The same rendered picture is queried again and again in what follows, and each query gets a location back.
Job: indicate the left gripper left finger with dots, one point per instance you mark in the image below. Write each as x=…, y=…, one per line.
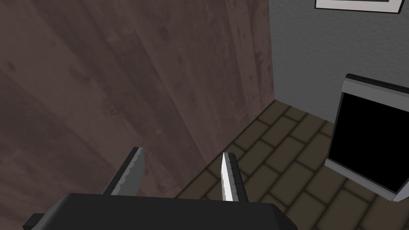
x=129, y=175

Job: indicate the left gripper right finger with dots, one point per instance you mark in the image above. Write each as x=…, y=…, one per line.
x=230, y=179

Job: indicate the black and grey appliance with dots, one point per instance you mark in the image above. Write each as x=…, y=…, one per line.
x=370, y=140

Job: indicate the framed wall picture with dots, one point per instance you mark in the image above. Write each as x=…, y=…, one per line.
x=358, y=4

